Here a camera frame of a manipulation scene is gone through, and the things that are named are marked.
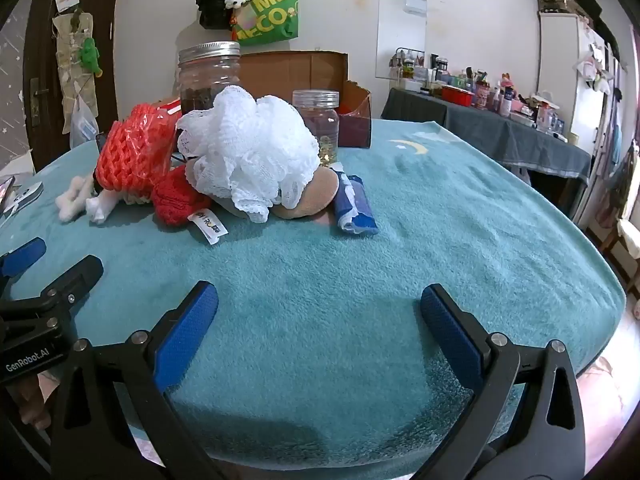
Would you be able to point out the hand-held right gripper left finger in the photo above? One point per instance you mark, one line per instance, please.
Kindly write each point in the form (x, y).
(187, 335)

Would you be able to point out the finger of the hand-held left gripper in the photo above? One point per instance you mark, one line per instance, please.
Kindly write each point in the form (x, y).
(25, 255)
(80, 275)

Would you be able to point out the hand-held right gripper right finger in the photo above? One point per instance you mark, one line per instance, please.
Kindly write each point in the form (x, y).
(450, 330)

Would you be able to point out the white fluffy scrunchie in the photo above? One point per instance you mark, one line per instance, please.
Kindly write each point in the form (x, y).
(75, 200)

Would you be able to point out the red crochet ball with label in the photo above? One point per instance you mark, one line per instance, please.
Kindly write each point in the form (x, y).
(175, 200)

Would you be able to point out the red knit piece white trim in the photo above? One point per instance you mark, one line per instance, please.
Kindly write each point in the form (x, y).
(130, 155)

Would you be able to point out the blue tissue pack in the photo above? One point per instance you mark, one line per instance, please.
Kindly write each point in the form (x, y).
(355, 205)

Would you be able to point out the beige round puff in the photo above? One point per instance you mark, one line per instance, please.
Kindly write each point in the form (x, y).
(305, 195)

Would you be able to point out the white mesh bath pouf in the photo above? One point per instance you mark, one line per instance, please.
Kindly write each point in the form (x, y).
(250, 145)

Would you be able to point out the cardboard box red inside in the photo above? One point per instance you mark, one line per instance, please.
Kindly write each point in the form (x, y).
(300, 70)

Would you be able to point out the person's left hand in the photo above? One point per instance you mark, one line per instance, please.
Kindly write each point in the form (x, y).
(35, 405)

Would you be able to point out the white square device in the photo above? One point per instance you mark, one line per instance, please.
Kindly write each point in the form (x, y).
(25, 197)

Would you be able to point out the smartphone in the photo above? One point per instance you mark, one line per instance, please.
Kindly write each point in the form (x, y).
(6, 192)

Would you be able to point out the teal plush table blanket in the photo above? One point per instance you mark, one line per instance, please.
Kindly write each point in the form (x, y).
(325, 270)

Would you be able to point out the clear plastic bag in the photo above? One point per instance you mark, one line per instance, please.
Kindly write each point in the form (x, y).
(82, 125)

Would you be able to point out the beige hanging door organizer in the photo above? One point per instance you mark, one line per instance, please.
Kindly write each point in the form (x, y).
(70, 65)

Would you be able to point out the dark brown door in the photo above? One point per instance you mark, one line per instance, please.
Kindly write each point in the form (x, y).
(40, 60)

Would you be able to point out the side table grey cloth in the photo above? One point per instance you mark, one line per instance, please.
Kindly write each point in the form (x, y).
(500, 135)

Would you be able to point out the green plush toy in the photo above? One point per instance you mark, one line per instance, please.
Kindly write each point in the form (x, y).
(91, 57)

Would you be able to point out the hanging clothes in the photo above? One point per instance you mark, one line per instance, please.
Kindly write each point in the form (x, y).
(622, 180)

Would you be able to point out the red plastic basin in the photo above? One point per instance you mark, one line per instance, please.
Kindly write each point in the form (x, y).
(457, 95)

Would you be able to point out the row of cosmetic bottles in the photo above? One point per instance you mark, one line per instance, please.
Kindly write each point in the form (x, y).
(500, 97)

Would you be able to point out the large glass jar metal lid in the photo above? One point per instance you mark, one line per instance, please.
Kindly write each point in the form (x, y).
(210, 67)

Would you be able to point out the small clear jar golden capsules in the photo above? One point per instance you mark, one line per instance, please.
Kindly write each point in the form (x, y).
(317, 115)

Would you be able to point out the green tote bag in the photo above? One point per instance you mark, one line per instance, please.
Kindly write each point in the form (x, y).
(270, 10)

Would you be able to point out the wall mirror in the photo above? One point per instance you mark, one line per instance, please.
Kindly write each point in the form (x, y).
(400, 35)

